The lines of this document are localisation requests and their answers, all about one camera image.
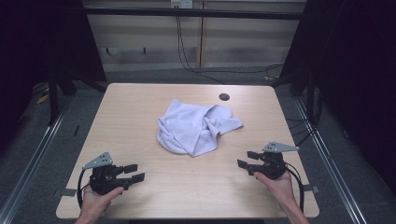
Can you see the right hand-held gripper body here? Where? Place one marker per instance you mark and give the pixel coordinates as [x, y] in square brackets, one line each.
[274, 166]

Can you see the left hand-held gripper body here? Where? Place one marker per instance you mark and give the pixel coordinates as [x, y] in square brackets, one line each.
[104, 182]

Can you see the white printed cloth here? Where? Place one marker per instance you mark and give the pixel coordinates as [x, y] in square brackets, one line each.
[193, 127]

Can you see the person's left hand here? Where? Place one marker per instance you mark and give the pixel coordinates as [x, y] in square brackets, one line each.
[96, 202]

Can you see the person's right hand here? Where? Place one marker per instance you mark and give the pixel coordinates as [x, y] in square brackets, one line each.
[278, 189]

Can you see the grey tape strip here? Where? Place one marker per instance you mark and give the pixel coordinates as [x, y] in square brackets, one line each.
[311, 188]
[66, 192]

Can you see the dark round table grommet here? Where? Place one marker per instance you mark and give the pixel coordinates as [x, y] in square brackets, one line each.
[224, 96]

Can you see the yellow tape piece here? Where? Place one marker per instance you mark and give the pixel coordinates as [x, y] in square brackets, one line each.
[43, 99]

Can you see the dark curtain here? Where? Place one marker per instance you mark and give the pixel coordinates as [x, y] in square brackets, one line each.
[358, 77]
[37, 46]

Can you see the metal floor rail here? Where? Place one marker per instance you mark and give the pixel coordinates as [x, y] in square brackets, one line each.
[330, 161]
[34, 155]

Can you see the black stand post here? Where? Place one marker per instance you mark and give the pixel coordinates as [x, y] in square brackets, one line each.
[310, 99]
[53, 99]

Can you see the black horizontal frame bar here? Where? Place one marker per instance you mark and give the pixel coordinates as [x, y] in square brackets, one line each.
[193, 13]

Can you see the white wall socket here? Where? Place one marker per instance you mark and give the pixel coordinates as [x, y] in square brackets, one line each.
[182, 3]

